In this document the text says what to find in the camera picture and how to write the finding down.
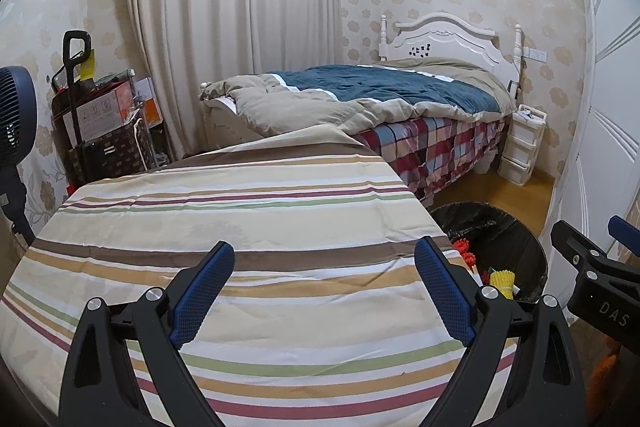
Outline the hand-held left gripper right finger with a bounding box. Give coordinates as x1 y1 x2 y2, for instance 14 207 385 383
414 236 587 427

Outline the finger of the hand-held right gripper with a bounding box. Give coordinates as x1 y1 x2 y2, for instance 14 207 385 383
551 221 640 283
607 215 640 253

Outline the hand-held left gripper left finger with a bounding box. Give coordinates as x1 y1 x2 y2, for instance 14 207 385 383
62 241 236 427

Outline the yellow foam fruit net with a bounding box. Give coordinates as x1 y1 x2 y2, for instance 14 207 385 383
489 269 517 300

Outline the waste bin with black bag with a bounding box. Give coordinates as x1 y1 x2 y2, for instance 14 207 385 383
429 202 551 323

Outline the orange cloth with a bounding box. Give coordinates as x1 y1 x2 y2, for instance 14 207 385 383
590 337 623 400

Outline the striped tablecloth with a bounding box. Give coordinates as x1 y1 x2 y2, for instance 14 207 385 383
0 127 521 427

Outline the white plastic drawer unit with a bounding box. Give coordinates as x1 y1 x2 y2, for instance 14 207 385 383
497 104 546 185

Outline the plaid bed sheet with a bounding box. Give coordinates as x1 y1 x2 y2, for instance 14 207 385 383
352 114 513 205

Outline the white wardrobe door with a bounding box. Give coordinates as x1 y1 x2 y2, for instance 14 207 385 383
542 0 640 258

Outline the brown patterned storage bag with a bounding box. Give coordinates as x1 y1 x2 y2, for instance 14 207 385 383
67 132 151 188

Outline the white padded bed end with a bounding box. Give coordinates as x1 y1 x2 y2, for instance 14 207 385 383
202 99 261 152

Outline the white and orange box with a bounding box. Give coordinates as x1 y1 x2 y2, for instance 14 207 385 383
132 77 163 132

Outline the printed cardboard box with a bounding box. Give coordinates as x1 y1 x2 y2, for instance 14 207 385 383
75 82 138 142

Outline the blue and beige duvet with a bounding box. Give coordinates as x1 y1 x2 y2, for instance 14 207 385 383
200 59 516 140

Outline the white carved headboard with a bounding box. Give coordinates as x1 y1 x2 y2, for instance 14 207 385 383
378 12 523 80

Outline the dark blue standing fan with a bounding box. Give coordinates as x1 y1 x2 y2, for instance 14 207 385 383
0 66 38 248

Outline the cream pleated curtain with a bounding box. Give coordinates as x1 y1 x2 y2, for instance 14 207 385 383
127 0 346 158

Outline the white curved handle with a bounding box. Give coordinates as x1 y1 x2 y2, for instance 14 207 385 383
131 114 153 170

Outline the black charger cable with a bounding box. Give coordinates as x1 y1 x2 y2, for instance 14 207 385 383
507 57 526 100

